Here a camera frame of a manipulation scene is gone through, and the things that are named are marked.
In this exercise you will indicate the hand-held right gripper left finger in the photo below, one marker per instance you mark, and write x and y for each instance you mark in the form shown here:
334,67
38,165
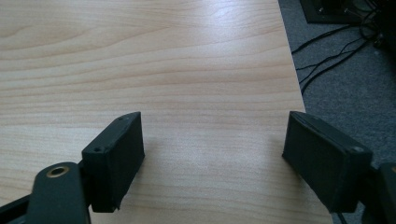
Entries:
113,161

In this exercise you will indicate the dark equipment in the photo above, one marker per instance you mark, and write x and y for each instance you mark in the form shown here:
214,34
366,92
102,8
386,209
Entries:
386,21

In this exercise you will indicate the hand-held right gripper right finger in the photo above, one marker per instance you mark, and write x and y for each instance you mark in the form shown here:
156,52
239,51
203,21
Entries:
323,161

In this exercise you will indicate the black stand base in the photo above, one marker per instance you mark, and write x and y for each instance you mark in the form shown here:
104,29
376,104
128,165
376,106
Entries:
331,11

